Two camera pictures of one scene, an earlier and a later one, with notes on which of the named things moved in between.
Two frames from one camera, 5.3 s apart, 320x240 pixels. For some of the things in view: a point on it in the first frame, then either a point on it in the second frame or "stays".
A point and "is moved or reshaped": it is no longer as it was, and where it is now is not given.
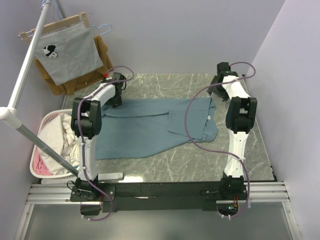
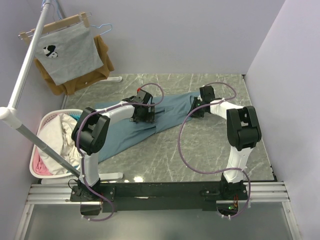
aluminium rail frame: [257, 192] stays
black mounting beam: [159, 197] stays
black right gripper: [223, 94] → [196, 100]
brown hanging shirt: [69, 87] stays
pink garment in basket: [39, 166] stays
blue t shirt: [141, 128] is moved or reshaped
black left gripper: [116, 103] → [148, 117]
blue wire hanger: [57, 6] stays
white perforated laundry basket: [55, 133] stays
